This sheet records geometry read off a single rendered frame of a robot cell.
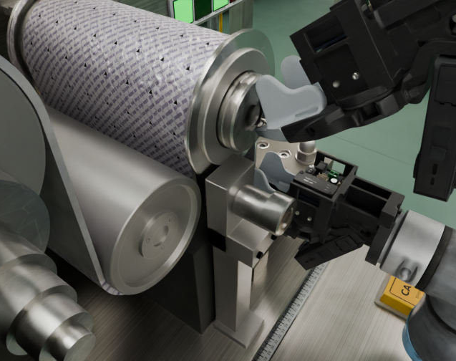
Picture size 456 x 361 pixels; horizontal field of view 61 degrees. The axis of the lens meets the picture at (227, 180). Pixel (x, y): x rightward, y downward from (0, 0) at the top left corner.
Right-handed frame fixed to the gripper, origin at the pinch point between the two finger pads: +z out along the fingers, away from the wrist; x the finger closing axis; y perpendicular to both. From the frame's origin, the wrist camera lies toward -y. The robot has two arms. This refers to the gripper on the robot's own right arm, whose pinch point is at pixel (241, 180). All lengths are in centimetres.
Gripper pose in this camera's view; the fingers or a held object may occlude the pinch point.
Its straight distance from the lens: 53.1
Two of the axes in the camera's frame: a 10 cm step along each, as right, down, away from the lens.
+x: -5.8, 5.6, -5.9
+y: 0.0, -7.2, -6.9
